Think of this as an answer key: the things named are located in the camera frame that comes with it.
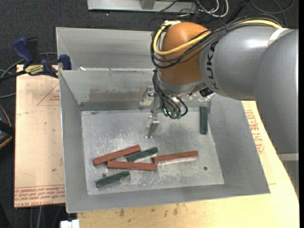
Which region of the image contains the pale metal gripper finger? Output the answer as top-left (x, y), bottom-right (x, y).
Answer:
top-left (150, 116), bottom-right (160, 139)
top-left (144, 115), bottom-right (153, 139)

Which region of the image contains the dark green flat block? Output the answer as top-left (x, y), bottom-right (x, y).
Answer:
top-left (199, 106), bottom-right (209, 135)
top-left (95, 170), bottom-right (131, 188)
top-left (125, 147), bottom-right (159, 163)

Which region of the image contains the grey metal bin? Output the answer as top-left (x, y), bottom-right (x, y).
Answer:
top-left (56, 27), bottom-right (271, 213)

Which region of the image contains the red-brown flat block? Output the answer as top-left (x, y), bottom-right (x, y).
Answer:
top-left (92, 144), bottom-right (142, 167)
top-left (106, 160), bottom-right (158, 172)
top-left (152, 151), bottom-right (199, 165)

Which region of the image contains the brown cardboard board, red print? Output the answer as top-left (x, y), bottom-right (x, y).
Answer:
top-left (14, 64), bottom-right (277, 209)

